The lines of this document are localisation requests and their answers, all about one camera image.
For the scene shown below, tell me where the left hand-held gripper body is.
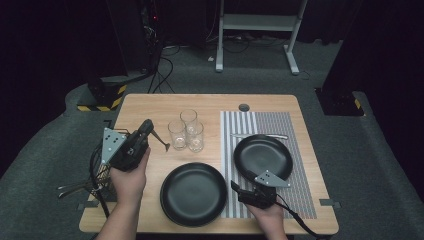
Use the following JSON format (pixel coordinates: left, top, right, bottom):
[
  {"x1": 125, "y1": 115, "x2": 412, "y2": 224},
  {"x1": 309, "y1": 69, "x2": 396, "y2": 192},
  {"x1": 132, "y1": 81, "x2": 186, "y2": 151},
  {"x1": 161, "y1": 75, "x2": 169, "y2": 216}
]
[{"x1": 100, "y1": 127, "x2": 150, "y2": 173}]

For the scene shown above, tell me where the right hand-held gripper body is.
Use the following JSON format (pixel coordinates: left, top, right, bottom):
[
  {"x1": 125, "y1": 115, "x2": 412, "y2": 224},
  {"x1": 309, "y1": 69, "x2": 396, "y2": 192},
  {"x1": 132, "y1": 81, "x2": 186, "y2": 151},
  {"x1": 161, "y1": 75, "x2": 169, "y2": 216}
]
[{"x1": 237, "y1": 169, "x2": 292, "y2": 211}]

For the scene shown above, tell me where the black plate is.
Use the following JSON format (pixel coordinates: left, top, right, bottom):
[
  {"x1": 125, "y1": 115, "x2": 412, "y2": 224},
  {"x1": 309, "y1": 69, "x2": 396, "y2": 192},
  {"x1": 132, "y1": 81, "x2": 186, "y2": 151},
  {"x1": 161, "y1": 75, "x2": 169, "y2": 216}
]
[
  {"x1": 159, "y1": 161, "x2": 229, "y2": 229},
  {"x1": 232, "y1": 134, "x2": 295, "y2": 183}
]

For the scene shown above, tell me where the black wire cutlery basket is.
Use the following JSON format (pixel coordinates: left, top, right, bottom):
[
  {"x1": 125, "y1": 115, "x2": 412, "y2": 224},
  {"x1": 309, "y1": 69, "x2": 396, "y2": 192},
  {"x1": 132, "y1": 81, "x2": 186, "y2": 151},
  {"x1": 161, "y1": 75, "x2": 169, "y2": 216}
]
[{"x1": 87, "y1": 119, "x2": 134, "y2": 205}]

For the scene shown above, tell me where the person's right hand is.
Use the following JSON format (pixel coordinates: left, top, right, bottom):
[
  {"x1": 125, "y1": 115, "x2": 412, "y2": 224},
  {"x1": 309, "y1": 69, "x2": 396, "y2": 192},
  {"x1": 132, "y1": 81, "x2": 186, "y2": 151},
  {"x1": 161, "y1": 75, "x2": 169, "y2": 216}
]
[{"x1": 245, "y1": 202, "x2": 288, "y2": 235}]

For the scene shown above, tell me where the person's left hand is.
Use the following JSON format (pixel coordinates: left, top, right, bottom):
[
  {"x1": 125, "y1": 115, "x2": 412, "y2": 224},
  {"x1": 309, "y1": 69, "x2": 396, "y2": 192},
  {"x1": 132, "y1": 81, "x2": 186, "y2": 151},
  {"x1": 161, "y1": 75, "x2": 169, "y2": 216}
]
[{"x1": 109, "y1": 147, "x2": 152, "y2": 208}]

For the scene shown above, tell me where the clear drinking glass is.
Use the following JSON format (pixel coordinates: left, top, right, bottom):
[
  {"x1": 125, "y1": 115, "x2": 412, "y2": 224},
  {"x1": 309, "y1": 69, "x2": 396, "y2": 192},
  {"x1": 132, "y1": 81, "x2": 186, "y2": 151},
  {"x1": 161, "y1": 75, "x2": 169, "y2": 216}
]
[
  {"x1": 179, "y1": 108, "x2": 199, "y2": 132},
  {"x1": 167, "y1": 119, "x2": 188, "y2": 151},
  {"x1": 186, "y1": 121, "x2": 205, "y2": 154}
]

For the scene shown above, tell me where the black yellow striped stand base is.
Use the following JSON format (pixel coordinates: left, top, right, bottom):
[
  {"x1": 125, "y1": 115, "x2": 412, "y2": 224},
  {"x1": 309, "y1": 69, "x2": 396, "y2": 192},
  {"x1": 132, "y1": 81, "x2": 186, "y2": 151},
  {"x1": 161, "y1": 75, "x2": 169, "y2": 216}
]
[{"x1": 76, "y1": 77, "x2": 129, "y2": 113}]

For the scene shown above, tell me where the grey striped placemat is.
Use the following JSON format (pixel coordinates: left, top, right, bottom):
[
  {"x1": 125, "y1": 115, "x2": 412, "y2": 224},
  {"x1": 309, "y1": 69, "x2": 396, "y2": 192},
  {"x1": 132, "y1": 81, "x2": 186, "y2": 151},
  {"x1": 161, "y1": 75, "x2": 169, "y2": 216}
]
[{"x1": 220, "y1": 110, "x2": 318, "y2": 220}]

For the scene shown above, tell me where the dark metal utensil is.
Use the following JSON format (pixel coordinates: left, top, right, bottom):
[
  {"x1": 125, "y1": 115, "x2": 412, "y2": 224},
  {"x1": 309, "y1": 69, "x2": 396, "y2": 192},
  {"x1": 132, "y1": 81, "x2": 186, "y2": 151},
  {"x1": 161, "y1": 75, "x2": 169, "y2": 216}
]
[
  {"x1": 57, "y1": 182, "x2": 114, "y2": 200},
  {"x1": 56, "y1": 177, "x2": 113, "y2": 191}
]

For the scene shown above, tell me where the grey tape strip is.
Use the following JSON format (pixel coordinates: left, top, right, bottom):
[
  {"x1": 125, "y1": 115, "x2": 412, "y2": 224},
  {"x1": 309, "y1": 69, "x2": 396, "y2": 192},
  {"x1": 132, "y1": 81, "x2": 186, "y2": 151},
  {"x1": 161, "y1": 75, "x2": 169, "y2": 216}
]
[
  {"x1": 76, "y1": 199, "x2": 101, "y2": 212},
  {"x1": 318, "y1": 198, "x2": 342, "y2": 211}
]

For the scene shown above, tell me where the dark equipment cabinet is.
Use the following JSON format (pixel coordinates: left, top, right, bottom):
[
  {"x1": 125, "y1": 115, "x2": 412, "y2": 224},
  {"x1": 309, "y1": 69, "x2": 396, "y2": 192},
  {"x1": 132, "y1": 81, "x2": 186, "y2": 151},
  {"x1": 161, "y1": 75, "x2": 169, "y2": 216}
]
[{"x1": 105, "y1": 0, "x2": 165, "y2": 74}]

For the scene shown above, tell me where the black stand base yellow mark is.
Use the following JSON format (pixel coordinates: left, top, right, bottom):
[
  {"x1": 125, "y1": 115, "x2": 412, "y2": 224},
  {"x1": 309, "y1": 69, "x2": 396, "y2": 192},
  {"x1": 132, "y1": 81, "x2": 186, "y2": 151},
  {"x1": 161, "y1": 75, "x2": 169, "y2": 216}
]
[{"x1": 314, "y1": 87, "x2": 365, "y2": 117}]

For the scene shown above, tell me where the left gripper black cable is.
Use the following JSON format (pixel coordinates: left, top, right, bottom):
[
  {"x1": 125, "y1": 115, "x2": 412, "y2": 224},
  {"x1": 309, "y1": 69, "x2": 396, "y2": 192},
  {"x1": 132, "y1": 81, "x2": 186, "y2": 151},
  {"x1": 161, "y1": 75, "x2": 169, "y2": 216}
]
[{"x1": 88, "y1": 142, "x2": 112, "y2": 220}]

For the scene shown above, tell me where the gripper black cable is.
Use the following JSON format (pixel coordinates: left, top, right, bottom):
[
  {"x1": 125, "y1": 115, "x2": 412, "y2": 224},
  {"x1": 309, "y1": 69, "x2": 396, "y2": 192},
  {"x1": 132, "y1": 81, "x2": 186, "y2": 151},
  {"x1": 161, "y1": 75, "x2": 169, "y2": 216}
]
[
  {"x1": 88, "y1": 142, "x2": 112, "y2": 220},
  {"x1": 275, "y1": 194, "x2": 332, "y2": 240}
]

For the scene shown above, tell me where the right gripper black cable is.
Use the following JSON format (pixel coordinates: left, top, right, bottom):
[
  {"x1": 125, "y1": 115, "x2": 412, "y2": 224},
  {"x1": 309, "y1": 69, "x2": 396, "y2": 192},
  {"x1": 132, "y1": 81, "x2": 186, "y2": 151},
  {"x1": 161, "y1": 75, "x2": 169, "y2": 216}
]
[{"x1": 275, "y1": 194, "x2": 332, "y2": 240}]

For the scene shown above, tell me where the black floor cable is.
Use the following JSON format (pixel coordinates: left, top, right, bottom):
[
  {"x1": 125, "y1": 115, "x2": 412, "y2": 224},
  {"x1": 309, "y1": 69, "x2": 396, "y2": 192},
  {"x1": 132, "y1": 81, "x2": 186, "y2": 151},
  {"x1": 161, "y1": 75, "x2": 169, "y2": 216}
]
[
  {"x1": 221, "y1": 33, "x2": 288, "y2": 55},
  {"x1": 146, "y1": 55, "x2": 176, "y2": 95}
]

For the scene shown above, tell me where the white metal stand frame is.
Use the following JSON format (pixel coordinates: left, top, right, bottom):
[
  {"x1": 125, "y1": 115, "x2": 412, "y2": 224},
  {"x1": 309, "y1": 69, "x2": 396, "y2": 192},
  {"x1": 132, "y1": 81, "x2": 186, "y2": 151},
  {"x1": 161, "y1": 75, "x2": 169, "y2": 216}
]
[{"x1": 215, "y1": 0, "x2": 309, "y2": 76}]

